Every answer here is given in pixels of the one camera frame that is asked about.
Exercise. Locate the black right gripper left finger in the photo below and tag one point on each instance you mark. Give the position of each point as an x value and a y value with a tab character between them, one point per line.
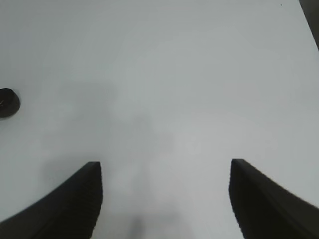
70	211

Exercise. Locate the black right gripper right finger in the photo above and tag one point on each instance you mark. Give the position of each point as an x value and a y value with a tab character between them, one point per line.
265	210

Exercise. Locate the small black teacup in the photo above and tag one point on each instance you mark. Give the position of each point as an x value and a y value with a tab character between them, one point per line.
9	103

